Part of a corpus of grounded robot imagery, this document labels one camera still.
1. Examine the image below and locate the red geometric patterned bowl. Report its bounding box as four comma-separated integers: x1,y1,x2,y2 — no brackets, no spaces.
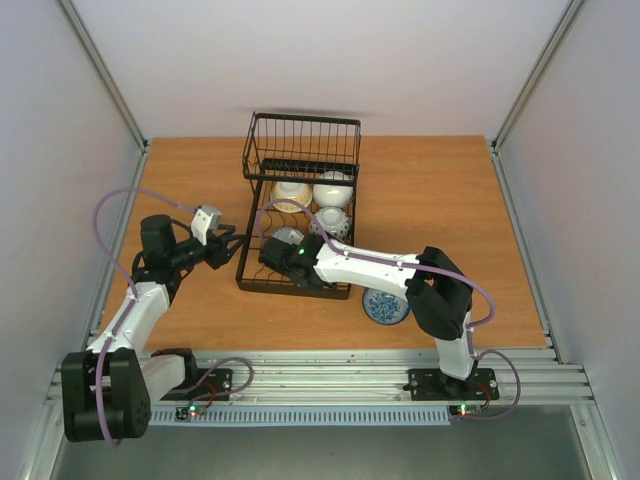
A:
270,227,304,245

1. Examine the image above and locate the blue yellow patterned bowl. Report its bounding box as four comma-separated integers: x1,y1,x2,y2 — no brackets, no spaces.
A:
270,181,313,214

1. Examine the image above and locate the white bowl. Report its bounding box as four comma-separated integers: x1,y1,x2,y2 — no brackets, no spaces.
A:
312,171,354,208

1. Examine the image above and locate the blue floral patterned bowl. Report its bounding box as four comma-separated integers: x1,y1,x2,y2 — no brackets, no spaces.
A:
362,288,410,326

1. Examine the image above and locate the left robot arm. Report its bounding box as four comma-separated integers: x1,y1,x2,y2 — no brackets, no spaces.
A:
61,211,246,445

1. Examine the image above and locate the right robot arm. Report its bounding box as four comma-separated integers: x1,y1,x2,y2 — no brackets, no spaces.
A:
259,234,477,399

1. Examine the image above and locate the left small circuit board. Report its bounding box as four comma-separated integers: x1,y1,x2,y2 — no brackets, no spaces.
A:
174,405,208,421

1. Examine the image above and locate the small circuit board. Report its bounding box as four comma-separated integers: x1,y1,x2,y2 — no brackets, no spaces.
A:
449,403,483,418
174,405,208,421

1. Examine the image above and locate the right small circuit board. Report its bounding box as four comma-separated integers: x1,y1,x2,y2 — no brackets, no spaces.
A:
449,403,483,418

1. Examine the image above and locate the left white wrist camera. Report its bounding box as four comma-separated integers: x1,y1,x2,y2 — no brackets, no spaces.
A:
190,205,222,246

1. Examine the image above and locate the black wire dish rack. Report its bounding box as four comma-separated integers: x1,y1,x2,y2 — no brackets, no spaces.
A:
236,112,361,300

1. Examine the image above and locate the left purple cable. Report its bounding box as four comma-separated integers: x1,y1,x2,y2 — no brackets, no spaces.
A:
92,187,254,448

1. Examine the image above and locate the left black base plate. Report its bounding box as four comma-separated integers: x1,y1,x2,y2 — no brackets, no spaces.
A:
161,368,233,402

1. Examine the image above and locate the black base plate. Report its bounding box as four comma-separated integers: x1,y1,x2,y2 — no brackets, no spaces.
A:
161,368,233,402
402,368,500,402

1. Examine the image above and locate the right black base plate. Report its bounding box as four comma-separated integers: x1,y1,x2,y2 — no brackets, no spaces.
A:
402,368,500,402

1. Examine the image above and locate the light blue slotted cable duct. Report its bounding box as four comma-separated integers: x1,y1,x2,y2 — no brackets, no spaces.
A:
150,405,450,428

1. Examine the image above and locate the aluminium frame rail base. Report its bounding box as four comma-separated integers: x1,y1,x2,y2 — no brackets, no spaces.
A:
45,347,595,405

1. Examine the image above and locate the left aluminium corner post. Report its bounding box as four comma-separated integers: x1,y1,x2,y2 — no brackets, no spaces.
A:
54,0,148,153

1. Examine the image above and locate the aluminium corner post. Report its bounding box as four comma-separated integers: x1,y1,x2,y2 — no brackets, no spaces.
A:
489,0,587,155
54,0,148,153

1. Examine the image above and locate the right aluminium corner post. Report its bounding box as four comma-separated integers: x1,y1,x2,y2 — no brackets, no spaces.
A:
489,0,587,155

